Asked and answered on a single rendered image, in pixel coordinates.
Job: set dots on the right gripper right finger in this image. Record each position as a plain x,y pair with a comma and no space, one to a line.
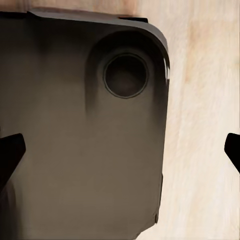
232,149

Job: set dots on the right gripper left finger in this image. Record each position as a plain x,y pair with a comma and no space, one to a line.
12,150

